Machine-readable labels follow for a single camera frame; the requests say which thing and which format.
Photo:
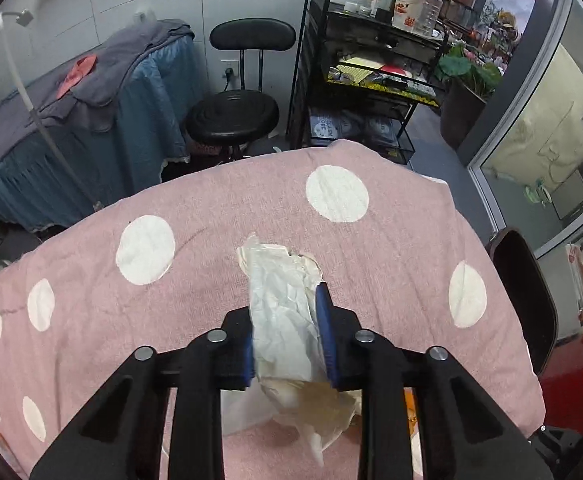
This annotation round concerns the black swivel chair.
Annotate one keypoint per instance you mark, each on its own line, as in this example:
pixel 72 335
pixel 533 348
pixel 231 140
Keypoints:
pixel 231 115

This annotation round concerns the green potted plant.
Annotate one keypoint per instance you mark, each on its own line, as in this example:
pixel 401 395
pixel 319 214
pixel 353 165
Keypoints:
pixel 466 75

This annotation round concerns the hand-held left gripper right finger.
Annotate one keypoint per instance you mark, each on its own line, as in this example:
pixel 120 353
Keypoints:
pixel 326 330

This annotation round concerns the wall socket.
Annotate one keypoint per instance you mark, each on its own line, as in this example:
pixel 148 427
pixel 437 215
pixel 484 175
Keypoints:
pixel 230 69

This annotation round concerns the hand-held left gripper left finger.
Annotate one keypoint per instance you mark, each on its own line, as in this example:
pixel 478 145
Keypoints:
pixel 248 365

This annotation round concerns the grey printed box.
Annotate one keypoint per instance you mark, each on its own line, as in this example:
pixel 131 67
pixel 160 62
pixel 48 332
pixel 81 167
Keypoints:
pixel 331 125
pixel 381 130

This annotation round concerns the red cloth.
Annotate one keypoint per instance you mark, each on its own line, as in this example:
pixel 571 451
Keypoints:
pixel 76 72

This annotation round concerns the yellow sheet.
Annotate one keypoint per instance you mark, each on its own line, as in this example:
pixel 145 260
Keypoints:
pixel 356 70

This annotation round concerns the black metal rack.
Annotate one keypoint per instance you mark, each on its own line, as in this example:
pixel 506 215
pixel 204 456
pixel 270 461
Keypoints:
pixel 316 60

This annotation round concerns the clear plastic jug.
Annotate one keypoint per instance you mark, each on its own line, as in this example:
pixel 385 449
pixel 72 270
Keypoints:
pixel 429 12

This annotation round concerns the glass partition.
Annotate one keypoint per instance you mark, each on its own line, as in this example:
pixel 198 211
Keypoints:
pixel 536 135

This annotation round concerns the pink spotted blanket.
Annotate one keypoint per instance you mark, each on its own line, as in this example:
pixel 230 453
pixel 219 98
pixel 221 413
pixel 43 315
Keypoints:
pixel 196 285

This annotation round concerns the white curved pole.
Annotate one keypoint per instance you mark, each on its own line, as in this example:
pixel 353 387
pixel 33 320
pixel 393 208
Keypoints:
pixel 23 18

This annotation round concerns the black chair back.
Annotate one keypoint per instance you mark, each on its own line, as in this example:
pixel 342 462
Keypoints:
pixel 521 290

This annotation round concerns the blue skirted massage bed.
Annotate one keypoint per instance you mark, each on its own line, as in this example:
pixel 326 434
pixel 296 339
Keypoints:
pixel 161 100

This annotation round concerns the grey bed cover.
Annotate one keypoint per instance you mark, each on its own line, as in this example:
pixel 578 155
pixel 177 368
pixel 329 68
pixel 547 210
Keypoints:
pixel 121 55

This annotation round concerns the cream paper bag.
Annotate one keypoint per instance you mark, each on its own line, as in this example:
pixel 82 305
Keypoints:
pixel 281 320

